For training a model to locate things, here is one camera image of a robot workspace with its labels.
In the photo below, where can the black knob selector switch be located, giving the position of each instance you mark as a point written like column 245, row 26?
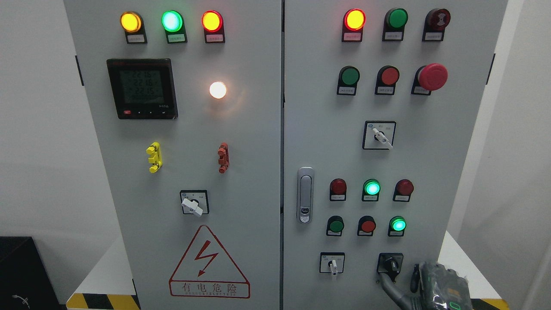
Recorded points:
column 390, row 264

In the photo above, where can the red terminal connector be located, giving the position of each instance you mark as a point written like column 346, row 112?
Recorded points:
column 223, row 161

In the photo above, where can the dark red indicator left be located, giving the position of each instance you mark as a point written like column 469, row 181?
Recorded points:
column 338, row 190

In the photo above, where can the dark red indicator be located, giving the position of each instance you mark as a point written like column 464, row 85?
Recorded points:
column 403, row 191
column 338, row 190

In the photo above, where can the white lit indicator lamp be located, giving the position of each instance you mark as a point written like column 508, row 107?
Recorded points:
column 218, row 90

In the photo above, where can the green lit indicator middle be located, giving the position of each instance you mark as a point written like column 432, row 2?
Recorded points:
column 371, row 190

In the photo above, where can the grey left cabinet door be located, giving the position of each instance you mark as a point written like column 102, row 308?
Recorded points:
column 244, row 202

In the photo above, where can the grey cabinet door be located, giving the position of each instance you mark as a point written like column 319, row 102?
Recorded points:
column 325, row 131
column 244, row 202

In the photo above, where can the green push button upper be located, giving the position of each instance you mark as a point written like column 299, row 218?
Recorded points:
column 347, row 81

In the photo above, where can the red push button lower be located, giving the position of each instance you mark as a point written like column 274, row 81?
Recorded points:
column 366, row 226

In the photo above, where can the red push button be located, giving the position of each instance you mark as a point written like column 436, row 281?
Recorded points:
column 387, row 78
column 366, row 226

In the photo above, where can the grey right cabinet door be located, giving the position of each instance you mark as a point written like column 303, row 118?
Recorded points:
column 325, row 131

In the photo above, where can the yellow terminal connector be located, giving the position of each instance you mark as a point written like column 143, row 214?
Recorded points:
column 155, row 158

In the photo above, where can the dark red indicator right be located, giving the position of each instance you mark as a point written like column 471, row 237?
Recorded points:
column 403, row 191

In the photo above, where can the red electric warning sticker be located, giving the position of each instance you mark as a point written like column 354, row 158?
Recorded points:
column 206, row 270

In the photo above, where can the red push button upper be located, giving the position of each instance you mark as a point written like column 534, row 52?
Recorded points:
column 387, row 78

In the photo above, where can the green lit push button lower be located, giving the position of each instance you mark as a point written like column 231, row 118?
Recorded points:
column 396, row 227

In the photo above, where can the red-orange indicator light left door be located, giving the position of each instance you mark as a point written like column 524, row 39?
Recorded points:
column 213, row 25

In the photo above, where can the black digital power meter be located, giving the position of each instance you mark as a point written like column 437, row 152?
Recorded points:
column 143, row 88

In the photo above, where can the red lit indicator right door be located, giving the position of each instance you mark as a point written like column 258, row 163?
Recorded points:
column 353, row 24

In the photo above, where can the green lit indicator light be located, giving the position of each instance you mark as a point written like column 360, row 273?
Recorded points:
column 174, row 27

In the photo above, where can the red emergency stop button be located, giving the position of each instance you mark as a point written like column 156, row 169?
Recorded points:
column 429, row 78

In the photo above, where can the green unlit indicator top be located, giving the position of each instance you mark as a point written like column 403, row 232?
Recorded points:
column 394, row 24

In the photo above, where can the yellow indicator light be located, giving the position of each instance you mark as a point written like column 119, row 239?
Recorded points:
column 134, row 28

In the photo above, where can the dark red buzzer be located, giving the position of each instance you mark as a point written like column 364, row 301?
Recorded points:
column 436, row 22

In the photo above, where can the white platform with hazard stripes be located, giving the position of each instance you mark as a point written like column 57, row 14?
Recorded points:
column 109, row 286

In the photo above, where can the black box lower left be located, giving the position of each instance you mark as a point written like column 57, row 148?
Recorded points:
column 24, row 284

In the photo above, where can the silver door lock handle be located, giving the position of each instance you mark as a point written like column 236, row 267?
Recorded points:
column 305, row 179

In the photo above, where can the white-handle selector switch left door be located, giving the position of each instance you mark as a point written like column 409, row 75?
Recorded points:
column 194, row 202

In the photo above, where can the white-handle selector switch upper right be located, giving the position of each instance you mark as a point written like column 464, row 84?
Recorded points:
column 378, row 135

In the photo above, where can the white-handle selector switch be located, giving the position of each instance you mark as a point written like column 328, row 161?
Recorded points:
column 378, row 135
column 332, row 263

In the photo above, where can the white-handle selector switch lower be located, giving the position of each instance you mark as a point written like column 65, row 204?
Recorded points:
column 332, row 263

